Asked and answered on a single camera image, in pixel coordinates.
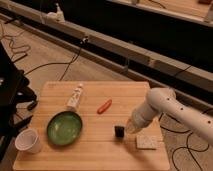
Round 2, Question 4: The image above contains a black eraser block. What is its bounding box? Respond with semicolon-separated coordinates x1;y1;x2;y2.
114;125;124;138

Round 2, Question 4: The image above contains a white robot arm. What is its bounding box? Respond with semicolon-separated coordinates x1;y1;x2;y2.
125;88;213;147

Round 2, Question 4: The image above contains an orange carrot toy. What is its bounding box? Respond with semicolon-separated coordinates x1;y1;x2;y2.
97;99;112;114

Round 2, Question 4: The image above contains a white tube with cap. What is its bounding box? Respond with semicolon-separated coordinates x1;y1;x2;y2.
67;83;83;112

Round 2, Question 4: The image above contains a green round plate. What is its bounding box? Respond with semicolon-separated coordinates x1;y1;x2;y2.
46;111;83;146

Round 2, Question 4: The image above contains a beige square sponge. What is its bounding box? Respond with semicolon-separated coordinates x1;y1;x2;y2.
136;135;157;150

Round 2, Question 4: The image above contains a black equipment stand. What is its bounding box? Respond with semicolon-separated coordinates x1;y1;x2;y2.
0;42;37;162

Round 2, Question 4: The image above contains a white paper cup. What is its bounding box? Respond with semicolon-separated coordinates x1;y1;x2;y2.
15;128;42;154

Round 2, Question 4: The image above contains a black floor cable left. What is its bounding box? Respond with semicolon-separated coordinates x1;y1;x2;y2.
0;19;90;82

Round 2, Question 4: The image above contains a black floor cable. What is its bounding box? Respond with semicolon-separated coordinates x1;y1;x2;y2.
158;107;213;171
0;19;90;82

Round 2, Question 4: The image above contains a black floor cable right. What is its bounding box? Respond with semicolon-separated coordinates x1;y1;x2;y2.
158;107;213;171

